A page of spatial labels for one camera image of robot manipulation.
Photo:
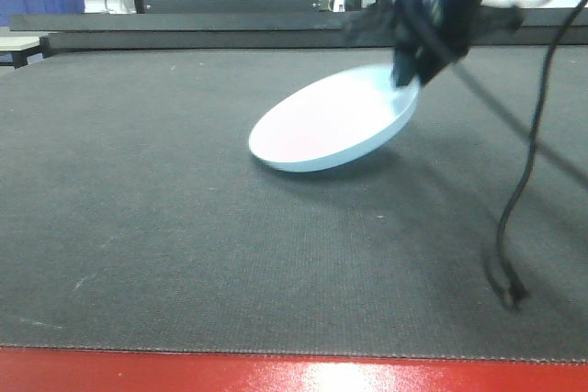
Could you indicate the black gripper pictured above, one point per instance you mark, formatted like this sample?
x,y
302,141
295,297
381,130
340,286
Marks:
x,y
428,35

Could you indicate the light blue round tray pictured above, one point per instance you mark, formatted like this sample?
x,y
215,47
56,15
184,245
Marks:
x,y
334,121

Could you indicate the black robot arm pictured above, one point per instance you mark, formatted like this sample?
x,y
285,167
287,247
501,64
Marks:
x,y
428,35

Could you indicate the black textured table mat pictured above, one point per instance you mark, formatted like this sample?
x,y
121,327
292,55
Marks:
x,y
133,217

